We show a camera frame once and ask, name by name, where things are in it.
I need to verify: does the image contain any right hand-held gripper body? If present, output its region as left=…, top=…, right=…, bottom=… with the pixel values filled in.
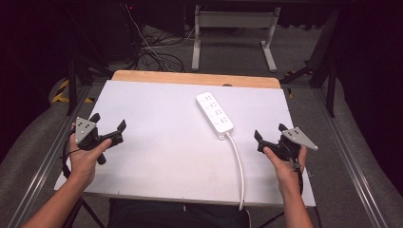
left=271, top=126, right=319, bottom=163

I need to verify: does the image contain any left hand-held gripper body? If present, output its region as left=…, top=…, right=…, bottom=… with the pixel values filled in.
left=74, top=117, right=107, bottom=165

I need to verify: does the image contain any person's left hand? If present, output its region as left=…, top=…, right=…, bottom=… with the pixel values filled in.
left=67, top=123, right=113, bottom=188

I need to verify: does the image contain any person's right hand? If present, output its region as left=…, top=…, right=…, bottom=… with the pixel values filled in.
left=262, top=145, right=309, bottom=195

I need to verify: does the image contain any black tripod stand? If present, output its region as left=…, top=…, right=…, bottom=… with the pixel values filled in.
left=65, top=47, right=110, bottom=117

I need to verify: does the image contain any yellow black hazard tape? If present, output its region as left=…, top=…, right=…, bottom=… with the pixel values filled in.
left=51, top=79, right=96, bottom=105

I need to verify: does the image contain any white power strip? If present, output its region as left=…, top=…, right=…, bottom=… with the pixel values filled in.
left=195, top=91, right=235, bottom=142

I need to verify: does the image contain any black metal stand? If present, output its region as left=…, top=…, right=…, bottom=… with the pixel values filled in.
left=279, top=9, right=340, bottom=119

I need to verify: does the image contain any black table leg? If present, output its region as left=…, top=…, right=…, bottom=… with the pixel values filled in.
left=62, top=197, right=106, bottom=228

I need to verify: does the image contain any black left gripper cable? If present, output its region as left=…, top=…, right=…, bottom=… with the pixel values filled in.
left=61, top=128, right=78, bottom=181

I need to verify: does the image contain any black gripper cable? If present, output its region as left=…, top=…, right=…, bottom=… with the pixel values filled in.
left=290, top=158, right=304, bottom=196
left=61, top=128, right=78, bottom=181

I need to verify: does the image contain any white power strip cable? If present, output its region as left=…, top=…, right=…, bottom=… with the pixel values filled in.
left=224, top=132, right=247, bottom=212

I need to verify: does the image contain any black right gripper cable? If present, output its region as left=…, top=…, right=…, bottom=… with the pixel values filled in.
left=290, top=158, right=304, bottom=196

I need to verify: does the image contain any aluminium floor rail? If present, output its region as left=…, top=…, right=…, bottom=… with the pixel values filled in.
left=5, top=84, right=95, bottom=228
left=311, top=87, right=390, bottom=228

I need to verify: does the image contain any black floor cable bundle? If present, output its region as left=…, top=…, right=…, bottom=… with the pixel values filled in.
left=135, top=29, right=185, bottom=74

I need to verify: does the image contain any white floor cable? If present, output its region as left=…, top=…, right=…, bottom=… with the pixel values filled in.
left=124, top=3, right=198, bottom=65

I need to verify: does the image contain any white metal desk frame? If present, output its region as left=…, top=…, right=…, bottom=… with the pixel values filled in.
left=191, top=4, right=282, bottom=73

